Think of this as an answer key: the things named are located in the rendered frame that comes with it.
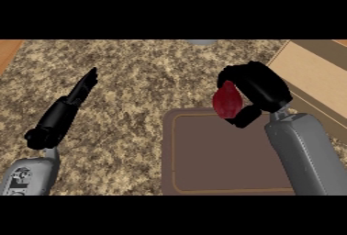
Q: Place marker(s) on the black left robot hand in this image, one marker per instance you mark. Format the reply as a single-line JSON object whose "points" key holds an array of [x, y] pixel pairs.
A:
{"points": [[58, 118]]}

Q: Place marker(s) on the grey round object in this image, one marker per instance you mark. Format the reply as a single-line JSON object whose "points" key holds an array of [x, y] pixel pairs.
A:
{"points": [[202, 41]]}

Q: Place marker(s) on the red pear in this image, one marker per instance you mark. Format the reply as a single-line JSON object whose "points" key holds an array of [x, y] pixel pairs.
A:
{"points": [[228, 102]]}

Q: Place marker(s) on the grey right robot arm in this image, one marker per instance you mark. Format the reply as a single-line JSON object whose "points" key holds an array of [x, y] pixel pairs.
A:
{"points": [[304, 153]]}

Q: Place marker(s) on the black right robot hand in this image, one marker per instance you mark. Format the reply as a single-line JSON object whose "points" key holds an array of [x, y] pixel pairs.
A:
{"points": [[264, 86]]}

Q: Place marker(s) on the cardboard box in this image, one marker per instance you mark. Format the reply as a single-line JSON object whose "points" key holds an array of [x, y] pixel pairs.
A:
{"points": [[315, 76]]}

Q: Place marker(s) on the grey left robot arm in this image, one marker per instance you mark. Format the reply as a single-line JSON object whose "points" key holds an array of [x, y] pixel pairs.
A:
{"points": [[30, 175]]}

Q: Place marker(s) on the brown tray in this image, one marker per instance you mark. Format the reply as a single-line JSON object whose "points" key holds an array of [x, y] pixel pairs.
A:
{"points": [[227, 153]]}

